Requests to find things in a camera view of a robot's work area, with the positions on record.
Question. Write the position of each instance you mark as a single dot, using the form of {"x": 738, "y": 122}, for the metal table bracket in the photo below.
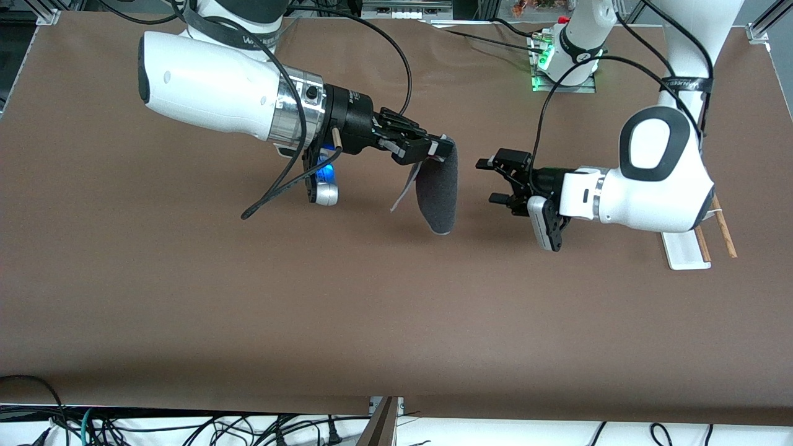
{"x": 381, "y": 427}

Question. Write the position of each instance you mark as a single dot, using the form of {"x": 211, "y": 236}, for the white wooden towel rack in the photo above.
{"x": 681, "y": 254}

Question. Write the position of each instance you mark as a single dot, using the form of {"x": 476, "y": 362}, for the white flat strip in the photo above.
{"x": 458, "y": 24}

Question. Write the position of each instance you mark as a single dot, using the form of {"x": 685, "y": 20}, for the white power strip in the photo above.
{"x": 406, "y": 13}

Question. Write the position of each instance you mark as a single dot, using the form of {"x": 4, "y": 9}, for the pink and grey towel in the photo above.
{"x": 440, "y": 192}

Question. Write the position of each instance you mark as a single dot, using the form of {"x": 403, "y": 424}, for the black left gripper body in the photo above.
{"x": 547, "y": 182}

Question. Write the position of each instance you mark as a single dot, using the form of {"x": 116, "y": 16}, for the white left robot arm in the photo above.
{"x": 657, "y": 179}

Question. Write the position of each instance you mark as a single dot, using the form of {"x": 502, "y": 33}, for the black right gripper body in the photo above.
{"x": 350, "y": 119}

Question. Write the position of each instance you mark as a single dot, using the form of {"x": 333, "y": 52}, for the orange red decoration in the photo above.
{"x": 539, "y": 6}

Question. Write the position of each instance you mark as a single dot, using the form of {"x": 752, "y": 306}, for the aluminium frame profile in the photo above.
{"x": 765, "y": 25}
{"x": 48, "y": 17}

